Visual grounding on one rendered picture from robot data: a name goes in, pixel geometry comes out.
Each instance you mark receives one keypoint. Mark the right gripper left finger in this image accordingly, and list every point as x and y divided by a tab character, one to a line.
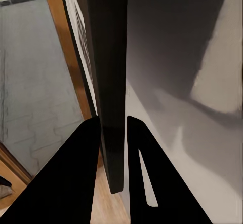
62	193

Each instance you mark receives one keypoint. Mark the door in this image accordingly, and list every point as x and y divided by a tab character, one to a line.
42	97

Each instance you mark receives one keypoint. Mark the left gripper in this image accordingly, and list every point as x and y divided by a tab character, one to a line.
3	181

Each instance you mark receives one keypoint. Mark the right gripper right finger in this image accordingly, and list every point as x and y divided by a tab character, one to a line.
176	203

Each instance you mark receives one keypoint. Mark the poster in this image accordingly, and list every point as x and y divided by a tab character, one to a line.
98	30

